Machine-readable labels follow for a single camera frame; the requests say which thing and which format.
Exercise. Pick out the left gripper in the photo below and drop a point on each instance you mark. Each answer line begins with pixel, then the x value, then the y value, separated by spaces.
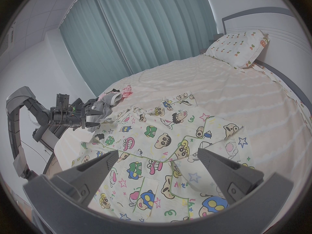
pixel 65 118

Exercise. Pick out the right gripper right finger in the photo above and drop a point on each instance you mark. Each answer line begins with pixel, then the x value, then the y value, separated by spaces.
pixel 231 179

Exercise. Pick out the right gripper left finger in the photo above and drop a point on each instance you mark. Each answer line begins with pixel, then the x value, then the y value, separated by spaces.
pixel 87 179

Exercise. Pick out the white printed pyjama top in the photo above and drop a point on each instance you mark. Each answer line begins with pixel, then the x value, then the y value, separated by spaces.
pixel 158 130

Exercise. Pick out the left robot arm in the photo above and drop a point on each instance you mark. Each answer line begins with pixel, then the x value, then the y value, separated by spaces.
pixel 20 96

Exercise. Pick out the grey white garment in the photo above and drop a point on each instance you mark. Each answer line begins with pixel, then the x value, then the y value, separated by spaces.
pixel 107 106

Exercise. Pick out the black garment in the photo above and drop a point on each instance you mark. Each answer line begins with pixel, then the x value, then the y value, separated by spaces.
pixel 113 91

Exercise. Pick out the pink garment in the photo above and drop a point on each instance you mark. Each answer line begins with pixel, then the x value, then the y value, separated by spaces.
pixel 127 92

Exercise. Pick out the blue-green curtain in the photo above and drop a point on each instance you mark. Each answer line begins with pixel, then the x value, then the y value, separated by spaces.
pixel 85 45
pixel 158 25

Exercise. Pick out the bed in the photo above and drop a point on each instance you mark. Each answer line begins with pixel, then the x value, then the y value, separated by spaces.
pixel 243 101

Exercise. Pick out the white printed pillow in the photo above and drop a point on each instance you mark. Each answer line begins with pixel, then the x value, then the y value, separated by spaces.
pixel 236 47

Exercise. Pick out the grey white bedside table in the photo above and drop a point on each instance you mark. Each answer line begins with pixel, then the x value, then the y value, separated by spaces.
pixel 217 36

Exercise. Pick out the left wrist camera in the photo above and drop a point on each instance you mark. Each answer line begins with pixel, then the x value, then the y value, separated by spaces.
pixel 63 101

